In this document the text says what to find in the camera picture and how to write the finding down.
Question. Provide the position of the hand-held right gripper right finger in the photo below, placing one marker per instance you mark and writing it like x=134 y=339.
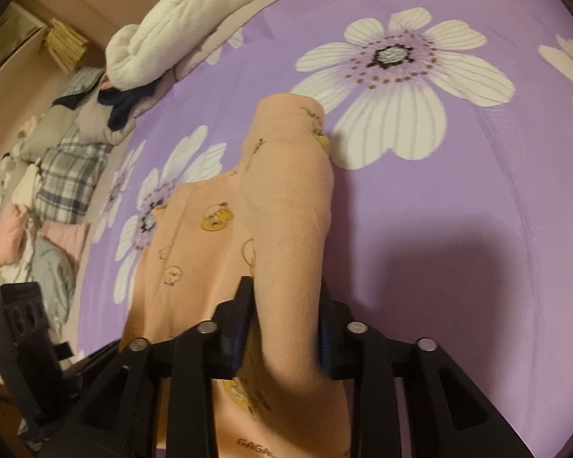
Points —
x=329 y=348

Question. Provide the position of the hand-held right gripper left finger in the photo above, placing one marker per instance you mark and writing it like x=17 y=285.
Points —
x=236 y=338

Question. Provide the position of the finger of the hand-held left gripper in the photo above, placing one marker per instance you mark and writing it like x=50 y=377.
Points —
x=95 y=358

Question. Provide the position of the orange cartoon-print small shirt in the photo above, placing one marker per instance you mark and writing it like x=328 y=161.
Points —
x=286 y=200

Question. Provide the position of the grey garment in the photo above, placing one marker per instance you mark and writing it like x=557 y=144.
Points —
x=52 y=272

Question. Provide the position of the pink garment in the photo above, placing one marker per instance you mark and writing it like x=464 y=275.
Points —
x=9 y=238

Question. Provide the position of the pink cloth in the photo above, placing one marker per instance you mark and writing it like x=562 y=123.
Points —
x=69 y=243

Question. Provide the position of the white garment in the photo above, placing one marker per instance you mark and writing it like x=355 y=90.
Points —
x=26 y=186

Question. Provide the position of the plaid pillow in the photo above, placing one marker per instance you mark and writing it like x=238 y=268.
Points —
x=69 y=181

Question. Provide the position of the purple floral bed sheet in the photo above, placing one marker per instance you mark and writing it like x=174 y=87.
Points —
x=458 y=200

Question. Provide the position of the grey plaid-trimmed pillow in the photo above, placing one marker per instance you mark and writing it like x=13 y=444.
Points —
x=93 y=124

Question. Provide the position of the navy garment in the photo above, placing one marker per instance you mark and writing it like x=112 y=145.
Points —
x=122 y=105

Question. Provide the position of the blue striped cloth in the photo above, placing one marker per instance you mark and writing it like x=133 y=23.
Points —
x=83 y=81

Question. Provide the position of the yellow hanging fringe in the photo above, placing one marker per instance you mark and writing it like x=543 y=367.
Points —
x=64 y=45

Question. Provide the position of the beige wall shelf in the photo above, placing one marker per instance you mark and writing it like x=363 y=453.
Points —
x=9 y=33

